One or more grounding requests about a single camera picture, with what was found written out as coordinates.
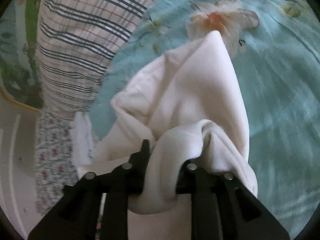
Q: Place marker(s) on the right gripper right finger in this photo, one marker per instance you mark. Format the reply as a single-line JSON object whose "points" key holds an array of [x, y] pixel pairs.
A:
{"points": [[205, 217]]}

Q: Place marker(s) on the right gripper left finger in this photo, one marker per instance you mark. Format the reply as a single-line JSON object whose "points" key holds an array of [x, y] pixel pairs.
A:
{"points": [[127, 180]]}

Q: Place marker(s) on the cream zip hoodie jacket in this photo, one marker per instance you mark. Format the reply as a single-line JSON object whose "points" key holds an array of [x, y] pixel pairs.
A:
{"points": [[188, 104]]}

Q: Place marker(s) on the folded white garment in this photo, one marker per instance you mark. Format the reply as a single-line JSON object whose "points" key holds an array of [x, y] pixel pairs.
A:
{"points": [[82, 139]]}

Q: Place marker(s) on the floral patterned pillow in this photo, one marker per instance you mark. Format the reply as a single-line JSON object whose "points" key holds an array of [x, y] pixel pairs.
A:
{"points": [[53, 160]]}

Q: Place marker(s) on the plaid folded quilt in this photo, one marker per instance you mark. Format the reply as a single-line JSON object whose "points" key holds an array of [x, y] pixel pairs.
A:
{"points": [[76, 42]]}

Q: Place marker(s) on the teal floral bed sheet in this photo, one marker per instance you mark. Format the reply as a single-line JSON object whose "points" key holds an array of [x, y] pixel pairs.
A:
{"points": [[277, 66]]}

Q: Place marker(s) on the green landscape wall painting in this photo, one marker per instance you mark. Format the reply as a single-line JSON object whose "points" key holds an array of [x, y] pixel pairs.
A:
{"points": [[19, 81]]}

